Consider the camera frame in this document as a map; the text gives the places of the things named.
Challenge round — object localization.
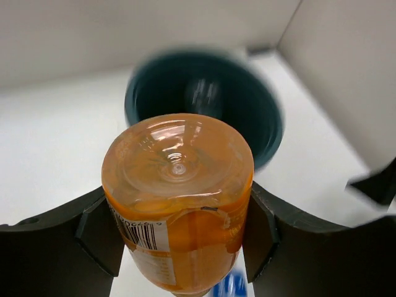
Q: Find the dark teal plastic bin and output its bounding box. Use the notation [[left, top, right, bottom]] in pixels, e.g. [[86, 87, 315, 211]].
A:
[[124, 48, 284, 169]]

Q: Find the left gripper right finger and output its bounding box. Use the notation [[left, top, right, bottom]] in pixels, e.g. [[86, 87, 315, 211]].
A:
[[243, 184, 395, 296]]

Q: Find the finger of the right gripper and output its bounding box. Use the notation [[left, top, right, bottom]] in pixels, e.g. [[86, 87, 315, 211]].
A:
[[346, 158, 395, 206]]

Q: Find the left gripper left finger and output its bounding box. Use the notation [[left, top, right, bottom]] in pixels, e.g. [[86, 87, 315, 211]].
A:
[[1, 187, 124, 296]]

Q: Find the blue label clear bottle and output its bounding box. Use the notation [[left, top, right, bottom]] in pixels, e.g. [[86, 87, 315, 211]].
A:
[[209, 269, 248, 297]]

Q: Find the orange plastic bottle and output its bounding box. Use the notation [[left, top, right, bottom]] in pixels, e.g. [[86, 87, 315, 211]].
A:
[[101, 113, 254, 296]]

